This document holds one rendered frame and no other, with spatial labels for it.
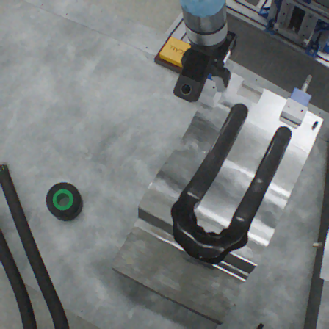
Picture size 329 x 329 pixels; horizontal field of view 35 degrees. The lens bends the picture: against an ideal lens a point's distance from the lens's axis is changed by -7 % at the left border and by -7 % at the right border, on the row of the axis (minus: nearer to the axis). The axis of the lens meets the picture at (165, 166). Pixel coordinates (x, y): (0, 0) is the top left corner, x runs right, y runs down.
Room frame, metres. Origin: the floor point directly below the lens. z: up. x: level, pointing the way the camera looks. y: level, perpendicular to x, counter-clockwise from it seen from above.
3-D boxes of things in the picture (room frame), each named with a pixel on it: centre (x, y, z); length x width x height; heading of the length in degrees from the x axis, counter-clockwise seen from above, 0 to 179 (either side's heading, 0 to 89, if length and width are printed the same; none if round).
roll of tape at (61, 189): (0.31, 0.22, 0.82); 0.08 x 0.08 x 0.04
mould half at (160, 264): (0.31, -0.12, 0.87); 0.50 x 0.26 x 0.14; 149
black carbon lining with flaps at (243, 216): (0.31, -0.14, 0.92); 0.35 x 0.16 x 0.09; 149
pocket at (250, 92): (0.53, -0.19, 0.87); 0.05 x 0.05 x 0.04; 59
